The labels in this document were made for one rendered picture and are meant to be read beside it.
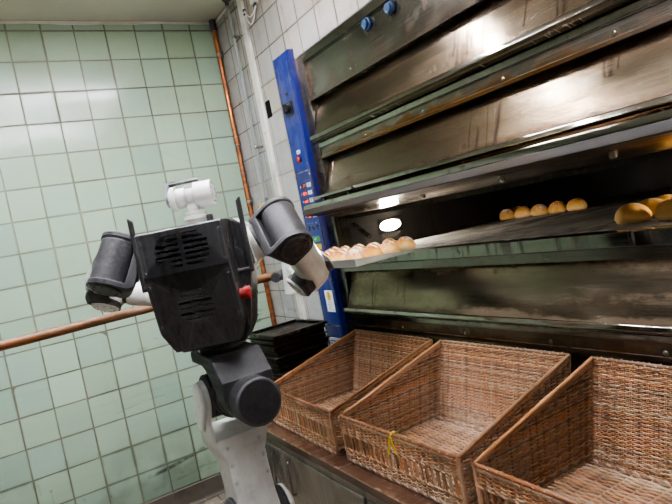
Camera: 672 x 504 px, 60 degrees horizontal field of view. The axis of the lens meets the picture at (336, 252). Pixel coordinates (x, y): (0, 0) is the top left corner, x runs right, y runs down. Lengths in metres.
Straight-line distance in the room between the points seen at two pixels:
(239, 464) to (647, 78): 1.35
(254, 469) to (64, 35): 2.48
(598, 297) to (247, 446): 1.00
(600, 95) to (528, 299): 0.62
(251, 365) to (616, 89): 1.09
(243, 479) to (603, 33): 1.41
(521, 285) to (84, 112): 2.35
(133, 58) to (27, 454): 2.06
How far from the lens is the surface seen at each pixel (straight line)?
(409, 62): 2.15
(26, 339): 1.98
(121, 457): 3.34
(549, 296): 1.80
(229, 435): 1.60
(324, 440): 2.10
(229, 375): 1.42
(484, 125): 1.87
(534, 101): 1.76
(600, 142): 1.44
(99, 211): 3.23
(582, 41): 1.66
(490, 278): 1.97
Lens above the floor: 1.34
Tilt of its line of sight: 3 degrees down
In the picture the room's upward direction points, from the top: 11 degrees counter-clockwise
